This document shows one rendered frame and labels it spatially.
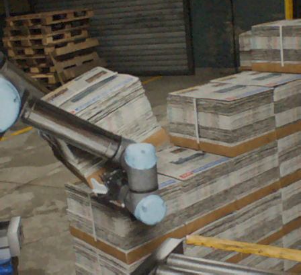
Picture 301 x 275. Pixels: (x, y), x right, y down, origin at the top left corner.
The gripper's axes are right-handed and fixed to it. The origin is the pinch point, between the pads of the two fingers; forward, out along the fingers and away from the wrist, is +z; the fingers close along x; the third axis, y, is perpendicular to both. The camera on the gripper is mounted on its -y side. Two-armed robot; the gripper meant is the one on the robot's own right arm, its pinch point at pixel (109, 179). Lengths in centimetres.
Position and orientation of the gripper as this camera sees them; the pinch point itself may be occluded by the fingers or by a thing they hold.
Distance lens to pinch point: 167.0
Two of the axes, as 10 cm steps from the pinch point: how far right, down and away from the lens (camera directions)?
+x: -8.1, 5.2, -2.6
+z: -4.1, -1.9, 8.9
